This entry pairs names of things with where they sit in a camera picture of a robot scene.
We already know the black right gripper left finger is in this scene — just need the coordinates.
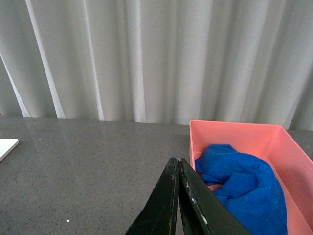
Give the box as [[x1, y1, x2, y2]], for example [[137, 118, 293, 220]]
[[126, 157, 179, 235]]

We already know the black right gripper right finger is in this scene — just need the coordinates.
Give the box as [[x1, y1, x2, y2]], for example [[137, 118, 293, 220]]
[[178, 159, 250, 235]]

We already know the blue microfiber cloth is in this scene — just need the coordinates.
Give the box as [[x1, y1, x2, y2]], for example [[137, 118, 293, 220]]
[[195, 144, 288, 235]]

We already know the pink plastic bin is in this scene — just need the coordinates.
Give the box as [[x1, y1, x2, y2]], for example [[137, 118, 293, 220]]
[[189, 120, 313, 235]]

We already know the white pleated curtain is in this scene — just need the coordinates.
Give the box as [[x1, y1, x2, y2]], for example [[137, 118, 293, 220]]
[[0, 0, 313, 130]]

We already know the white towel rack stand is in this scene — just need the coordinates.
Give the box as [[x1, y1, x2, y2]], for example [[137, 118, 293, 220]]
[[0, 139, 19, 162]]

